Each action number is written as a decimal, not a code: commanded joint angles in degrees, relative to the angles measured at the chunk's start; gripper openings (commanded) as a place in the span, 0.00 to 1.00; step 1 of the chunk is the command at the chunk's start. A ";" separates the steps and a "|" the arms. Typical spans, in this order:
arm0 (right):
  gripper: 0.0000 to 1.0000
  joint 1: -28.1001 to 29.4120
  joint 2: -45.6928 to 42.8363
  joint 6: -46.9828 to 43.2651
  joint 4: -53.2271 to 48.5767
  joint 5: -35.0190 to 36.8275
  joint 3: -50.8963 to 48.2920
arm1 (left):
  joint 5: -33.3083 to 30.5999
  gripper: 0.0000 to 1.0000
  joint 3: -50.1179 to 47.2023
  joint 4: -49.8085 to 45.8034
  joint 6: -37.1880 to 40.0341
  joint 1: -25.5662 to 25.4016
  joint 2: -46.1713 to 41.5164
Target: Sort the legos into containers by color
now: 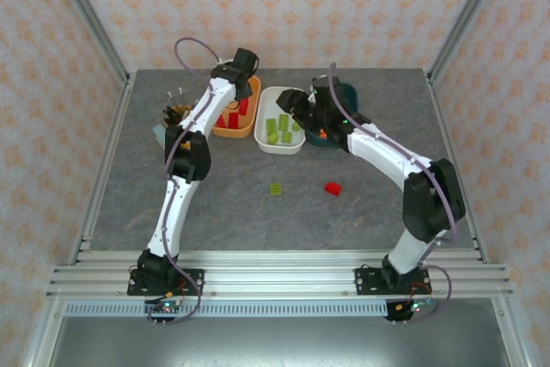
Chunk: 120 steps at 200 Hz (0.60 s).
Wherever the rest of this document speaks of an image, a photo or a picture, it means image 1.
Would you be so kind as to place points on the small green lego brick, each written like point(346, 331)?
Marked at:
point(273, 138)
point(286, 138)
point(296, 126)

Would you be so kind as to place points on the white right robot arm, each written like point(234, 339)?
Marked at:
point(386, 156)

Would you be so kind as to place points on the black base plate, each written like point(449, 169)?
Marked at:
point(365, 281)
point(193, 281)

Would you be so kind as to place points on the aluminium front frame beam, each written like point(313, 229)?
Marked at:
point(279, 274)

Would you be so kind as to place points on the light blue flat object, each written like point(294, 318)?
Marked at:
point(159, 132)

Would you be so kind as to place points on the aluminium corner post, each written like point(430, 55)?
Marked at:
point(468, 14)
point(86, 14)

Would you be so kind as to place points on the controller circuit board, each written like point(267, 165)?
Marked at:
point(414, 307)
point(165, 307)

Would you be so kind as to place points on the long green lego brick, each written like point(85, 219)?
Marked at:
point(270, 126)

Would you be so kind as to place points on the orange lego slope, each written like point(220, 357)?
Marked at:
point(323, 135)

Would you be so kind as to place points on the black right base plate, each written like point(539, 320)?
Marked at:
point(365, 281)

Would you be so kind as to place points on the left controller circuit board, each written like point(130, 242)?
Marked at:
point(165, 307)

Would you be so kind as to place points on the right controller circuit board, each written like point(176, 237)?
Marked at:
point(414, 307)

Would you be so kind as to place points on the metal screwdriver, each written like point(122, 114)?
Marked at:
point(172, 96)
point(181, 95)

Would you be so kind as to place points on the red lego brick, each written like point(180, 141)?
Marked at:
point(333, 188)
point(234, 120)
point(243, 107)
point(222, 120)

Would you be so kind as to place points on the teal plastic container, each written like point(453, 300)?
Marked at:
point(350, 96)

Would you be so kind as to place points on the green square lego with hole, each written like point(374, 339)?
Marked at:
point(276, 189)

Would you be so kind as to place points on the black tool cup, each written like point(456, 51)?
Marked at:
point(174, 113)

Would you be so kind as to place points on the orange plastic container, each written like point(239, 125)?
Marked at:
point(240, 131)

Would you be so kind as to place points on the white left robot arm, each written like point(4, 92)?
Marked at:
point(172, 212)

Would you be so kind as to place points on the long green lego plate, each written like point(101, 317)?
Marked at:
point(283, 121)

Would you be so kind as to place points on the white plastic container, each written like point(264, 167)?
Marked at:
point(264, 100)

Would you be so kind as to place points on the aluminium side frame rail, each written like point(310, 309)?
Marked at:
point(103, 160)
point(455, 148)

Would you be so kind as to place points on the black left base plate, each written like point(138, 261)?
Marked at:
point(193, 281)

